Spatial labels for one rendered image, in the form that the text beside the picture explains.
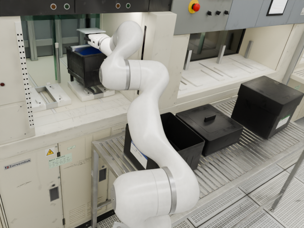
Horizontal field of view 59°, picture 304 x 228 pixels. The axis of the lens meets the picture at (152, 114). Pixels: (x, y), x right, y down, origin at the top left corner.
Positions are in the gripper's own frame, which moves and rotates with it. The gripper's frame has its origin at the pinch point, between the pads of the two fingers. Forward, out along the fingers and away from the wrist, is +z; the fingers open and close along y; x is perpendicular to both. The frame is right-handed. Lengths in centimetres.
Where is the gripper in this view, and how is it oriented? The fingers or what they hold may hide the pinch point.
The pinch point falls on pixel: (92, 34)
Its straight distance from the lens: 155.0
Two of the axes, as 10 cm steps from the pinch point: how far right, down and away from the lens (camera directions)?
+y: 8.1, -2.2, 5.4
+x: 1.3, -8.4, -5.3
